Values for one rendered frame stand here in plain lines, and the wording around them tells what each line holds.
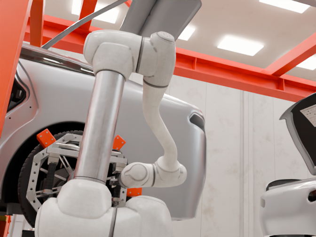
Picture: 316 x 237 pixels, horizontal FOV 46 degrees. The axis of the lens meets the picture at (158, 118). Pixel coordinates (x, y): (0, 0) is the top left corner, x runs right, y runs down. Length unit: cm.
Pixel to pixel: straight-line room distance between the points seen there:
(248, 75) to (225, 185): 575
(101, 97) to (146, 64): 20
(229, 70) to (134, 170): 437
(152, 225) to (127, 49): 58
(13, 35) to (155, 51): 112
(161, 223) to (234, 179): 1027
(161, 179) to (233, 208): 961
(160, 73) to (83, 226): 58
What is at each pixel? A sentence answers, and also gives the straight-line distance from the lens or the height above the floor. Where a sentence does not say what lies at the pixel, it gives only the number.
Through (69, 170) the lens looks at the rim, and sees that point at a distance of 224.
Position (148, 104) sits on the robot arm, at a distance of 139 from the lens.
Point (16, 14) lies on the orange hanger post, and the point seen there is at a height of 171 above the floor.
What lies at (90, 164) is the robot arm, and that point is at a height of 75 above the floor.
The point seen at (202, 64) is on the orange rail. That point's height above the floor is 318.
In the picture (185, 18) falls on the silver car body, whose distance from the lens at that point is 401.
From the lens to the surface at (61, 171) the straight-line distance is 260.
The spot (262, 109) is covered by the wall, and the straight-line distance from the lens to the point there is 1247.
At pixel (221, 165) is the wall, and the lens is 1122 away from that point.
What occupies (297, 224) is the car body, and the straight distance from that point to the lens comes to 409.
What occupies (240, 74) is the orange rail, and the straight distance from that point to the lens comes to 585.
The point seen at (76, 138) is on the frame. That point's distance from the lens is 218.
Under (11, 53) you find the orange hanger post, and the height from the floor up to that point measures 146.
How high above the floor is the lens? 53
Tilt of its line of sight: 20 degrees up
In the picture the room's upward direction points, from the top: 5 degrees clockwise
